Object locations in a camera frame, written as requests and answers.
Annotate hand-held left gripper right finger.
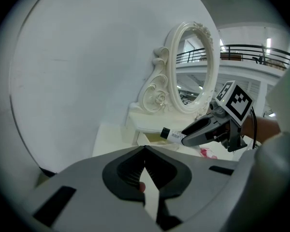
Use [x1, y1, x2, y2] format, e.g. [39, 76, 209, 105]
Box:
[145, 145, 240, 232]

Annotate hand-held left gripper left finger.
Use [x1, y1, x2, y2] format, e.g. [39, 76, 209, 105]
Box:
[24, 145, 164, 232]

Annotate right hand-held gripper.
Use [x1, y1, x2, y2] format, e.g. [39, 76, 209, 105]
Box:
[181, 80, 253, 153]

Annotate red pink packet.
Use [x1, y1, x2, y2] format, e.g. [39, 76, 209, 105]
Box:
[199, 147, 218, 160]

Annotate small black-capped tube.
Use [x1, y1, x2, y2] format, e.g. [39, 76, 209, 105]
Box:
[160, 127, 187, 144]

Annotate small white drawer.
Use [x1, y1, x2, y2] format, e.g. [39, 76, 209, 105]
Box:
[134, 130, 182, 152]

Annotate white dressing table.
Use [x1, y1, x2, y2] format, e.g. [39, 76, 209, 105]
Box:
[91, 20, 242, 162]

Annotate person's right forearm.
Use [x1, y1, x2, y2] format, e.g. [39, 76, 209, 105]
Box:
[241, 116, 281, 143]

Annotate oval white-framed mirror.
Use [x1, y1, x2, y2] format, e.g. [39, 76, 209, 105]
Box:
[168, 21, 219, 115]

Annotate black balcony railing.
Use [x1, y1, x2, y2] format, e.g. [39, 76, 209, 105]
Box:
[176, 44, 290, 70]

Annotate black cable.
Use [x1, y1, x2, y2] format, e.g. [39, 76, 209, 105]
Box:
[250, 106, 258, 150]

